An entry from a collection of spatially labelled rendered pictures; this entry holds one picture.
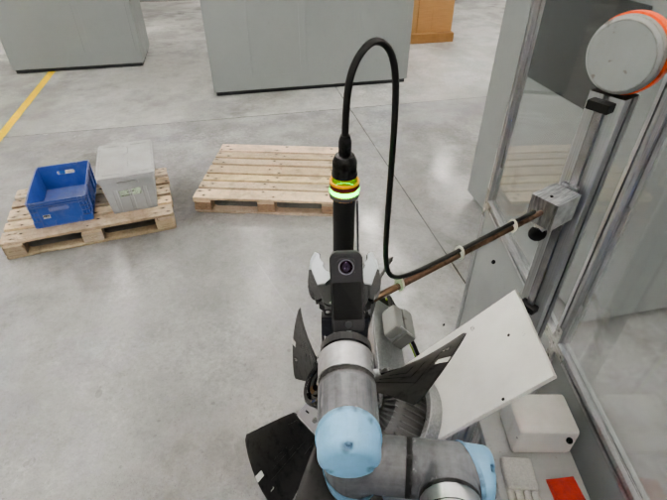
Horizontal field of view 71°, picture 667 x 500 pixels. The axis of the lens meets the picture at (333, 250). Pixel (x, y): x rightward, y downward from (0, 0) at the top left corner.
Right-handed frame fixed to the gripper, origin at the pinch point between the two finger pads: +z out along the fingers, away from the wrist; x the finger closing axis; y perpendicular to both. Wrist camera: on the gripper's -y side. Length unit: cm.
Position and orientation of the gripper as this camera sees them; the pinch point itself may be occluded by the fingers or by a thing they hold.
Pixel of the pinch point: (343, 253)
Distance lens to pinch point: 78.8
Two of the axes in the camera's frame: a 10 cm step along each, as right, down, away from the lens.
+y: 0.0, 7.9, 6.2
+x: 10.0, 0.0, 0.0
